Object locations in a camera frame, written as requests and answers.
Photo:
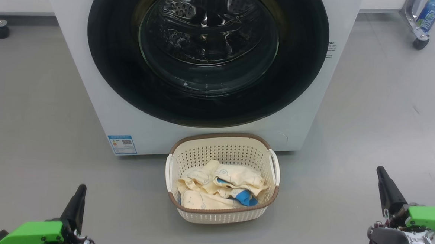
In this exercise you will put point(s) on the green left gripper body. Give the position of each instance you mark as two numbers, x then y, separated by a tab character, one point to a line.
33	233

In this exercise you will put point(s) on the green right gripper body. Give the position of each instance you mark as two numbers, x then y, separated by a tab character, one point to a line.
430	218

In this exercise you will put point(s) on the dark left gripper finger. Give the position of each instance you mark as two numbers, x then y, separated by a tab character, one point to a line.
75	213

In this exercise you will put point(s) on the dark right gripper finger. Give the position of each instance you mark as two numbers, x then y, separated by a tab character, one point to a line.
390	196

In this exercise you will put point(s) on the cream garment with blue print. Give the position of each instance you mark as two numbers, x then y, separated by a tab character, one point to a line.
206	201
237	175

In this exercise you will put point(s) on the black round glass washer door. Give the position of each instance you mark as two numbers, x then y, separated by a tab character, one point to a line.
123	76

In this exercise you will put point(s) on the white front-load washing machine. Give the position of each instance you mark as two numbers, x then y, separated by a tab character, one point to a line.
92	93

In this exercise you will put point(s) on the blue energy label sticker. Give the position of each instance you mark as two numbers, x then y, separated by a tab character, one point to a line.
122	144

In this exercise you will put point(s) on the cream perforated laundry basket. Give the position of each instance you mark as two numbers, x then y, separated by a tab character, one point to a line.
223	148

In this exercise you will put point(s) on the blue-label plastic drink bottle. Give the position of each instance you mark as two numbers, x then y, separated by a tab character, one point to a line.
429	14

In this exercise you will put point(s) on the white partition panel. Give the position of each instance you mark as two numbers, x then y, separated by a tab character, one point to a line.
380	2

